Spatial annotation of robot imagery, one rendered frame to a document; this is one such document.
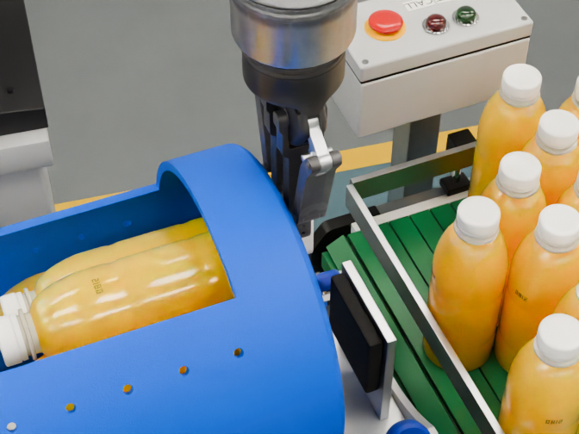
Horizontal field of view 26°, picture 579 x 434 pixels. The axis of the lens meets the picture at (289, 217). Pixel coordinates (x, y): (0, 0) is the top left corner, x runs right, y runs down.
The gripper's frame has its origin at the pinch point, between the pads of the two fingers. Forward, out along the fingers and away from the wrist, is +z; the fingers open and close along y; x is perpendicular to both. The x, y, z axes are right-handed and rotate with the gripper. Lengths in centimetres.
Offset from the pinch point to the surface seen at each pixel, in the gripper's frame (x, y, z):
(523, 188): -23.7, 1.6, 6.7
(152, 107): -23, 141, 116
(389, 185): -18.5, 18.1, 20.2
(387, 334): -6.4, -6.1, 10.9
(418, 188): -26.3, 25.1, 30.6
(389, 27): -21.2, 25.6, 5.0
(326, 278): -6.4, 7.1, 18.0
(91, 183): -4, 123, 116
